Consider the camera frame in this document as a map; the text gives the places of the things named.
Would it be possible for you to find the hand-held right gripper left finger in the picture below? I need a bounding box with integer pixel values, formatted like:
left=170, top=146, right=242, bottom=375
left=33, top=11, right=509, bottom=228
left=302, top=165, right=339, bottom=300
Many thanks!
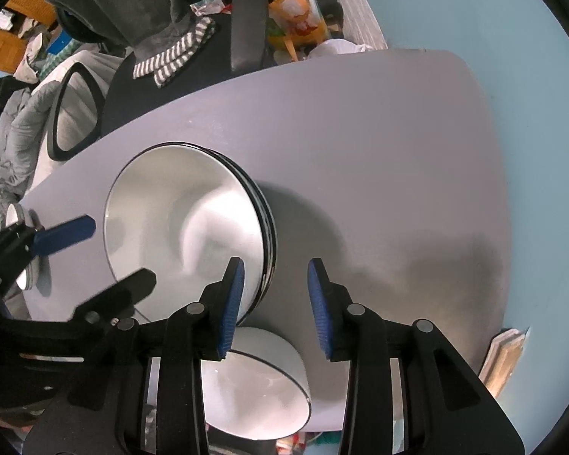
left=24, top=257, right=247, bottom=455

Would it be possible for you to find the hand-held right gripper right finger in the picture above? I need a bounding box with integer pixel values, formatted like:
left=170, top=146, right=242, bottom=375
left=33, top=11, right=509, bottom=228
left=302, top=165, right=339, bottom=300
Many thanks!
left=307, top=258, right=525, bottom=455

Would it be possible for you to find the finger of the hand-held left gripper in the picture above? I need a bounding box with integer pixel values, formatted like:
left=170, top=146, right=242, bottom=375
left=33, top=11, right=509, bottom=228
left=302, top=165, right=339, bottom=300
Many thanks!
left=69, top=268, right=158, bottom=328
left=0, top=215, right=96, bottom=290

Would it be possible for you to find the white bowl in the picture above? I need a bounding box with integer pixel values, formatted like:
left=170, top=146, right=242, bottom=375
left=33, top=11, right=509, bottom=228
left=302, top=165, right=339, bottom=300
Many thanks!
left=200, top=326, right=312, bottom=441
left=5, top=203, right=44, bottom=291

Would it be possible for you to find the large white plate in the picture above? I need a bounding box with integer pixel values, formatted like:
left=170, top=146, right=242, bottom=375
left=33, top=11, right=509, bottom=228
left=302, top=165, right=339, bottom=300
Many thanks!
left=103, top=141, right=272, bottom=318

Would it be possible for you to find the grey duvet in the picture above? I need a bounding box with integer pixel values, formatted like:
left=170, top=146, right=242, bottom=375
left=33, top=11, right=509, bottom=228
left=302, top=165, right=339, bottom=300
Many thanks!
left=0, top=80, right=60, bottom=209

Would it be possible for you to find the black office chair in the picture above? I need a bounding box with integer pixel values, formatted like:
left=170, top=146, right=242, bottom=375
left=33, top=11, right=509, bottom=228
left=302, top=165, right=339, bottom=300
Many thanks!
left=50, top=0, right=337, bottom=162

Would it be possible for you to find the green checked tablecloth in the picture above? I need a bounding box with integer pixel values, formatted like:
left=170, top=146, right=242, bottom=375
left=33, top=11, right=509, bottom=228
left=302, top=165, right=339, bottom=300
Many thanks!
left=42, top=40, right=83, bottom=72

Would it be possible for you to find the pile of beige clothes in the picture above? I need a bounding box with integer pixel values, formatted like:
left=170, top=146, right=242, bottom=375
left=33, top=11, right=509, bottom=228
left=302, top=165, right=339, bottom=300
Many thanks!
left=14, top=28, right=53, bottom=81

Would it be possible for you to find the wooden board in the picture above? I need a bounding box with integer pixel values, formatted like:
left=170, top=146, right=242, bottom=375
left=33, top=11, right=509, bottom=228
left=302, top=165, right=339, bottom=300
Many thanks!
left=479, top=327, right=532, bottom=399

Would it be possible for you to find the grey garment with striped cuffs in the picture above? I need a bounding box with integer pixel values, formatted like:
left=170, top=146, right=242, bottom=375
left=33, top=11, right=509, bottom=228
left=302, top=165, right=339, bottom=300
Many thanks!
left=40, top=0, right=216, bottom=88

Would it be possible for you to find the white bag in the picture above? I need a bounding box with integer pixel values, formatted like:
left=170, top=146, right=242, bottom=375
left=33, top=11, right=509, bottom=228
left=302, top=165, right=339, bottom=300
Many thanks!
left=308, top=38, right=375, bottom=60

